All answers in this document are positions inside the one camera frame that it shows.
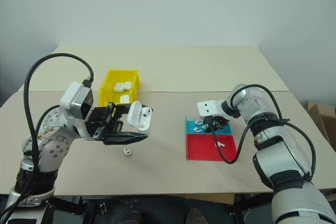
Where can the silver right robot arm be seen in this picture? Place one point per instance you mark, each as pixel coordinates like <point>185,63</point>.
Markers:
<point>283,142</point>

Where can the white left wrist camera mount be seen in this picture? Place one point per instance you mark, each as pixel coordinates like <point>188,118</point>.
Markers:
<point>71,95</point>

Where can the red plastic tray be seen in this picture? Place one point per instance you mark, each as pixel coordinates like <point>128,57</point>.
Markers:
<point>199,148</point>

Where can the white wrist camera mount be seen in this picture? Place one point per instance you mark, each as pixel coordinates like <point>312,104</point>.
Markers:
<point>71,95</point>
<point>210,107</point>

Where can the yellow plastic bin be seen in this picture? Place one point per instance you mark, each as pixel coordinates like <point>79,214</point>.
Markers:
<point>116,75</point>

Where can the brown cardboard box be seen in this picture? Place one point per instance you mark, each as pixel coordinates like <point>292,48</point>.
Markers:
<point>325,111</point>

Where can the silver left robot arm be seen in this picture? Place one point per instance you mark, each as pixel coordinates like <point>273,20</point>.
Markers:
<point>52,150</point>

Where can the dark rounded shape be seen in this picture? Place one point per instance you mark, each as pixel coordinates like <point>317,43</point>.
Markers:
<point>133,216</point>
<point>197,216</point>

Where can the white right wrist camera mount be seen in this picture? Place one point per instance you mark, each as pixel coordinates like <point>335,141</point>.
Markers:
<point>210,107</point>

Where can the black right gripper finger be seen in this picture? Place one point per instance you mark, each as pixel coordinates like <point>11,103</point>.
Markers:
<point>208,127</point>
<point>215,125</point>

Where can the black metal stand frame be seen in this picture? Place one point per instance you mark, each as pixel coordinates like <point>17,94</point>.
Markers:
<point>68,205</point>

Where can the blue plastic tray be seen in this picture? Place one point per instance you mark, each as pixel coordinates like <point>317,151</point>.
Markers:
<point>190,128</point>

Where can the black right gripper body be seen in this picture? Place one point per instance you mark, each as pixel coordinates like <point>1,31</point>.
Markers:
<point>220,120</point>

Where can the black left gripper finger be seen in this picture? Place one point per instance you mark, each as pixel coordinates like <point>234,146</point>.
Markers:
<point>126,138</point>
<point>123,108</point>

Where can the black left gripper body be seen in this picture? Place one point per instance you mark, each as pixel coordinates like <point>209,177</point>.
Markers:
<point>102,121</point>

